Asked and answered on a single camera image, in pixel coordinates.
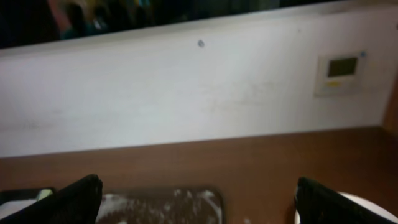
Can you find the dark brown tray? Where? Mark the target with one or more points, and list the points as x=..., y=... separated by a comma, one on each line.
x=168, y=205

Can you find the black soapy water tray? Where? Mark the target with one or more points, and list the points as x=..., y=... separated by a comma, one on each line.
x=13, y=201

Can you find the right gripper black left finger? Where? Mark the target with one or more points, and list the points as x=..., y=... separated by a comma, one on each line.
x=77, y=203

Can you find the cream plastic plate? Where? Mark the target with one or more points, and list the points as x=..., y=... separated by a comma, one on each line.
x=373, y=208

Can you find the green yellow sponge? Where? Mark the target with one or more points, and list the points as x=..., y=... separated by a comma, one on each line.
x=43, y=194

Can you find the white wall control panel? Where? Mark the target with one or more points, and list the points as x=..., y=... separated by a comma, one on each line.
x=339, y=74

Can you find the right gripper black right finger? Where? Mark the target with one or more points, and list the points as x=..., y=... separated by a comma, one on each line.
x=323, y=205

